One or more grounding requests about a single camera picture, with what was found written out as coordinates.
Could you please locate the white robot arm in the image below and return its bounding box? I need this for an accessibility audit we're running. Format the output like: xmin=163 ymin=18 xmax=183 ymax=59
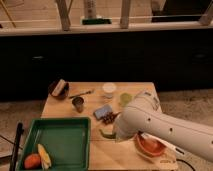
xmin=113 ymin=91 xmax=213 ymax=162

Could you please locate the bread slice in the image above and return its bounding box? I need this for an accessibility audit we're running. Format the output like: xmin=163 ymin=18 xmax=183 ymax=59
xmin=52 ymin=79 xmax=66 ymax=96

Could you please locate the green plastic cup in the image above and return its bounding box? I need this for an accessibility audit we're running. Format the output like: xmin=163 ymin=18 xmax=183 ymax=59
xmin=120 ymin=93 xmax=132 ymax=107

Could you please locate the bunch of brown grapes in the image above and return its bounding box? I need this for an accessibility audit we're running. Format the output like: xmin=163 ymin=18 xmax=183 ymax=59
xmin=102 ymin=112 xmax=119 ymax=124

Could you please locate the green plastic tray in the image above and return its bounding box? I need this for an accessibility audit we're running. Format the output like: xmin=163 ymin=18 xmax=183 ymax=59
xmin=17 ymin=117 xmax=91 ymax=171

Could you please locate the white cup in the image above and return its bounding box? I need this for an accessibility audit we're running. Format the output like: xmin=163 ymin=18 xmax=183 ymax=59
xmin=102 ymin=82 xmax=117 ymax=99

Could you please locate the green pepper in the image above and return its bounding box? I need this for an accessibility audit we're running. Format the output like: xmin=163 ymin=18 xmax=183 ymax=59
xmin=99 ymin=129 xmax=116 ymax=139

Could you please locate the blue sponge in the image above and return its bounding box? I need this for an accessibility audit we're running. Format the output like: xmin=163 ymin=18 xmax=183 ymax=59
xmin=94 ymin=105 xmax=112 ymax=120

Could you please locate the black pole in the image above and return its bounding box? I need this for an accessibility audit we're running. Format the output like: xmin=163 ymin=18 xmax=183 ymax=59
xmin=9 ymin=122 xmax=24 ymax=171

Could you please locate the metal cup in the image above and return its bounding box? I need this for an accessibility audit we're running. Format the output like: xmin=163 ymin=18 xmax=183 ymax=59
xmin=72 ymin=97 xmax=84 ymax=113

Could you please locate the orange fruit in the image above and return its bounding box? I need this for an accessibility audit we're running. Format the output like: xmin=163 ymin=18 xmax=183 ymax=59
xmin=24 ymin=153 xmax=41 ymax=169

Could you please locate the green brush block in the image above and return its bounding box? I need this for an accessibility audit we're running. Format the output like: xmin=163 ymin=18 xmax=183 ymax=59
xmin=82 ymin=18 xmax=112 ymax=25

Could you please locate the dark brown bowl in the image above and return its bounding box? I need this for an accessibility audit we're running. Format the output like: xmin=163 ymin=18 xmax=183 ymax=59
xmin=48 ymin=79 xmax=69 ymax=100

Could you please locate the black cable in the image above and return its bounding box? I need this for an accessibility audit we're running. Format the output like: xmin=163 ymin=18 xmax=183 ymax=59
xmin=175 ymin=158 xmax=201 ymax=171

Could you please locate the red bowl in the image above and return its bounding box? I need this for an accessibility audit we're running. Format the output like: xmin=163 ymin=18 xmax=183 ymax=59
xmin=135 ymin=134 xmax=166 ymax=157

